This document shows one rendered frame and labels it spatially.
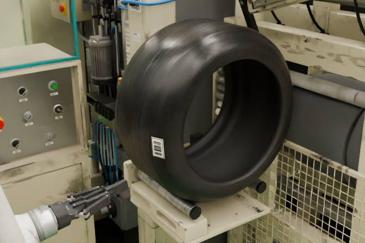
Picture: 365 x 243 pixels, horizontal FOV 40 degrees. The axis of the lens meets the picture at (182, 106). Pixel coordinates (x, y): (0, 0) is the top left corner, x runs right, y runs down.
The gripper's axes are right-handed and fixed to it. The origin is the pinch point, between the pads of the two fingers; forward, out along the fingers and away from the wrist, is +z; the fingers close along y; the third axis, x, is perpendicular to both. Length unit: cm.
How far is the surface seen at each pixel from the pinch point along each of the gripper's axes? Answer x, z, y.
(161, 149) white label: -13.3, 10.9, -11.4
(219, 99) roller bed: 7, 69, 38
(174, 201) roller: 13.3, 18.1, -1.3
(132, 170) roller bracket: 12.2, 16.9, 24.2
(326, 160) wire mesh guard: 11, 67, -22
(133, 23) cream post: -37, 33, 35
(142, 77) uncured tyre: -30.2, 15.8, 2.2
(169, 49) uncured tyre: -37.1, 24.4, -1.1
